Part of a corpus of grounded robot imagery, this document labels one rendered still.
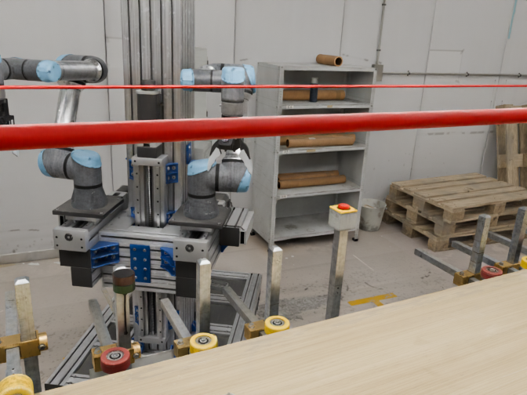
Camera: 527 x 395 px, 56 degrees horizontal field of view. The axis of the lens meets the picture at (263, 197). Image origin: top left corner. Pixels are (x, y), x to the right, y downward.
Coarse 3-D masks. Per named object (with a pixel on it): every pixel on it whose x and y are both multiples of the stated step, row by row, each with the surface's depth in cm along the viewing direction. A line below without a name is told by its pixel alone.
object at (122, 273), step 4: (116, 272) 135; (120, 272) 135; (124, 272) 135; (128, 272) 136; (132, 272) 136; (116, 276) 133; (120, 276) 133; (124, 276) 133; (128, 276) 133; (124, 296) 137; (124, 300) 137; (124, 304) 139; (124, 308) 140; (124, 312) 141; (124, 332) 144
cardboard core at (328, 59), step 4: (320, 56) 417; (324, 56) 411; (328, 56) 406; (332, 56) 402; (336, 56) 396; (340, 56) 398; (316, 60) 423; (320, 60) 416; (324, 60) 411; (328, 60) 405; (332, 60) 400; (336, 60) 406; (340, 60) 401; (328, 64) 410; (332, 64) 403; (336, 64) 403; (340, 64) 400
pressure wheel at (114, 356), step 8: (104, 352) 138; (112, 352) 139; (120, 352) 139; (128, 352) 139; (104, 360) 135; (112, 360) 136; (120, 360) 136; (128, 360) 137; (104, 368) 135; (112, 368) 134; (120, 368) 135
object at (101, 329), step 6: (90, 300) 173; (96, 300) 173; (90, 306) 169; (96, 306) 169; (90, 312) 170; (96, 312) 166; (96, 318) 162; (102, 318) 163; (96, 324) 159; (102, 324) 159; (96, 330) 158; (102, 330) 156; (102, 336) 153; (108, 336) 153; (102, 342) 150; (108, 342) 150
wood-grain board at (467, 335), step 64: (384, 320) 163; (448, 320) 164; (512, 320) 166; (128, 384) 127; (192, 384) 129; (256, 384) 130; (320, 384) 131; (384, 384) 132; (448, 384) 134; (512, 384) 135
